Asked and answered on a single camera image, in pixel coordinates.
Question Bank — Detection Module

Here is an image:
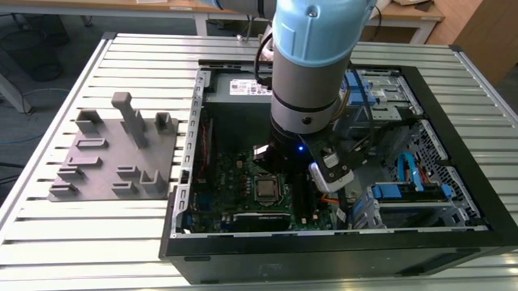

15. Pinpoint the black PC case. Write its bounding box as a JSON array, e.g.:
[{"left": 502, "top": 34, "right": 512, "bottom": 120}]
[{"left": 158, "top": 59, "right": 517, "bottom": 286}]

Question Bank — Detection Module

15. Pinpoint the blue SATA cable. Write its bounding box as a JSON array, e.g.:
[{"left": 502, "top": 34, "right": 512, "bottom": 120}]
[{"left": 398, "top": 153, "right": 425, "bottom": 192}]

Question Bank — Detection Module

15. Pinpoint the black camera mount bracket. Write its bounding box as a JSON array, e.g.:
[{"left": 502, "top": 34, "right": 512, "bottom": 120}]
[{"left": 299, "top": 133, "right": 367, "bottom": 184}]

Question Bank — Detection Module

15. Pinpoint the grey power supply unit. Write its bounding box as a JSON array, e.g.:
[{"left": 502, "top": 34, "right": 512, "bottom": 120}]
[{"left": 204, "top": 72, "right": 275, "bottom": 152}]

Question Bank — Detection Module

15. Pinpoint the black camera cable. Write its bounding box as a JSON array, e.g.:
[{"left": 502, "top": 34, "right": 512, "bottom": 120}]
[
  {"left": 253, "top": 30, "right": 279, "bottom": 90},
  {"left": 346, "top": 60, "right": 375, "bottom": 152}
]

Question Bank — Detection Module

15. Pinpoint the black graphics card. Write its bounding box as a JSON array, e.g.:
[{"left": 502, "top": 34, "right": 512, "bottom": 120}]
[{"left": 231, "top": 211, "right": 293, "bottom": 232}]

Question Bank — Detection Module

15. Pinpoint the grey parts rack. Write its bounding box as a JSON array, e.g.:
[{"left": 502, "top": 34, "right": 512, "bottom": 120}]
[{"left": 47, "top": 91, "right": 182, "bottom": 201}]

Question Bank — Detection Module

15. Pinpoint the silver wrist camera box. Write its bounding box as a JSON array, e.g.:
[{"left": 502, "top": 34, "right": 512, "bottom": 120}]
[{"left": 307, "top": 151, "right": 357, "bottom": 194}]

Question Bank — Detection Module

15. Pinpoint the black cable bundle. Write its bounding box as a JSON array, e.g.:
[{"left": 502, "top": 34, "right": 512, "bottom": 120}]
[{"left": 338, "top": 119, "right": 418, "bottom": 231}]

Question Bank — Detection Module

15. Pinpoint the brown wooden cabinet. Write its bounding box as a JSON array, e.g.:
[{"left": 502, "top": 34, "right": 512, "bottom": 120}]
[{"left": 425, "top": 0, "right": 518, "bottom": 89}]

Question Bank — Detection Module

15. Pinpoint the short wooden desk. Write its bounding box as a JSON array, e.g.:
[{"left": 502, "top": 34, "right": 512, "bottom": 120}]
[{"left": 359, "top": 0, "right": 446, "bottom": 45}]

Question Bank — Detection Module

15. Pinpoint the hard disk in blue carrier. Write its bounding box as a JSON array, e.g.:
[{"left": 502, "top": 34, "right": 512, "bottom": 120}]
[{"left": 371, "top": 182, "right": 454, "bottom": 203}]

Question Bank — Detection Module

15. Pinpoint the black waste bin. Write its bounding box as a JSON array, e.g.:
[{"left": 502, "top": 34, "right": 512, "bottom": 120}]
[{"left": 22, "top": 45, "right": 68, "bottom": 83}]

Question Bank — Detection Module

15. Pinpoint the red and black twisted wire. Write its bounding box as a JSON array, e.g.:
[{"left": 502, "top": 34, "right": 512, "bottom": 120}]
[{"left": 196, "top": 119, "right": 215, "bottom": 184}]

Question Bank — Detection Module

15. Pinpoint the black cable with silver plug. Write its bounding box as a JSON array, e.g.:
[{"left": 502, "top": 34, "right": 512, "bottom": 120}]
[{"left": 235, "top": 15, "right": 257, "bottom": 42}]

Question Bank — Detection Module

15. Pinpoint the long wooden desk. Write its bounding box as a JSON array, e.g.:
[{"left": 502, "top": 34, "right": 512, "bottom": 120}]
[{"left": 0, "top": 0, "right": 281, "bottom": 37}]

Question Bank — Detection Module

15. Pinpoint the blue plastic drive carrier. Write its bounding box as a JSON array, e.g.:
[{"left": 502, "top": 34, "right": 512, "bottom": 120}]
[{"left": 343, "top": 72, "right": 375, "bottom": 106}]

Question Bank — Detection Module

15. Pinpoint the silver CPU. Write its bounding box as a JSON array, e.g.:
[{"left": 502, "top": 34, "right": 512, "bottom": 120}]
[{"left": 258, "top": 180, "right": 278, "bottom": 198}]

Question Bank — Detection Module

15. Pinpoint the white table leg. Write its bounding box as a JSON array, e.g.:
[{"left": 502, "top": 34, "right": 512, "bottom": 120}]
[{"left": 0, "top": 71, "right": 34, "bottom": 115}]

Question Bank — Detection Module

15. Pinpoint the metal CPU socket cover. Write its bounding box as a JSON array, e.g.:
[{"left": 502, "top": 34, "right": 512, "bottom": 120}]
[{"left": 253, "top": 172, "right": 285, "bottom": 209}]

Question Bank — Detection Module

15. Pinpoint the green motherboard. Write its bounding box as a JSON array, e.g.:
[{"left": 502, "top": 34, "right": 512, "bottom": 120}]
[{"left": 188, "top": 150, "right": 339, "bottom": 234}]

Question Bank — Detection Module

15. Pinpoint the silver metal drive cage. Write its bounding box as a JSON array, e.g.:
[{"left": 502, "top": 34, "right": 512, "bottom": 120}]
[
  {"left": 335, "top": 71, "right": 425, "bottom": 140},
  {"left": 350, "top": 181, "right": 489, "bottom": 233}
]

